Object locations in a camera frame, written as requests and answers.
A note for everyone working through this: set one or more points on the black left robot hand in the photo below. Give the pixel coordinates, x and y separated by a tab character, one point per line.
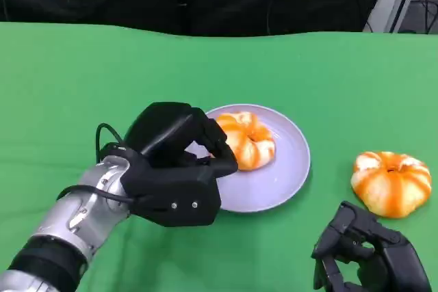
164	131

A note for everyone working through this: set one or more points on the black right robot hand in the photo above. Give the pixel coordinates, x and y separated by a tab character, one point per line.
393	261

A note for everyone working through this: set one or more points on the orange white toy bread roll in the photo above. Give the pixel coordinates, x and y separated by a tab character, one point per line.
390	186
251	145

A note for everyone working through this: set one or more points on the green table cloth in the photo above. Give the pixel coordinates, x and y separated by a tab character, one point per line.
219	73

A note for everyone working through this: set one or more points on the lilac plate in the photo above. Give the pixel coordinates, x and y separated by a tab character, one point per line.
284	169

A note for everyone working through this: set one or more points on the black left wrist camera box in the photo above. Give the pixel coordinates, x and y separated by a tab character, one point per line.
178	196

